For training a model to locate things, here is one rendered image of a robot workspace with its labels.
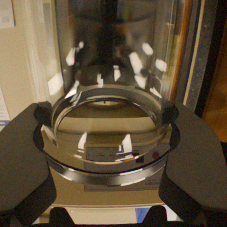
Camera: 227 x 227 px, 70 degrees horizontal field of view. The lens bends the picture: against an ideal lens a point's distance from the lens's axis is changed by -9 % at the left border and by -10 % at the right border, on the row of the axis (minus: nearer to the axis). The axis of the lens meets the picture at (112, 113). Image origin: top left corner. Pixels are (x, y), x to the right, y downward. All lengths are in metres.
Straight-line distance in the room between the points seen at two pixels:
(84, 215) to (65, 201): 0.29
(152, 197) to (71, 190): 0.16
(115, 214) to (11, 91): 0.69
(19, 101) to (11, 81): 0.10
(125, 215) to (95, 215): 0.10
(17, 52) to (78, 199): 0.65
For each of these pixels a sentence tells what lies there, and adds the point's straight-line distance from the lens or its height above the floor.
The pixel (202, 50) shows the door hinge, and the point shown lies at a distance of 0.34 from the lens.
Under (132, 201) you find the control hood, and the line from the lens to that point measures 0.37.
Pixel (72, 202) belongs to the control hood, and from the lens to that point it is 0.37.
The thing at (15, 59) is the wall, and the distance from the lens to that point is 0.84.
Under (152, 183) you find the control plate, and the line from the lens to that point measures 0.37.
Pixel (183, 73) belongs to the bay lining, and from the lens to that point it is 0.36.
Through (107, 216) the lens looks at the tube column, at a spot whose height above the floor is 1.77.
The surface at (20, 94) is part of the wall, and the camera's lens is 0.89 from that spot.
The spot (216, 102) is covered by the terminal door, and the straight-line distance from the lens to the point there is 0.32.
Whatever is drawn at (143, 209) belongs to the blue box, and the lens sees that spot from 0.40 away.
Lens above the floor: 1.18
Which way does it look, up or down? 32 degrees up
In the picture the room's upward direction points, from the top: 179 degrees counter-clockwise
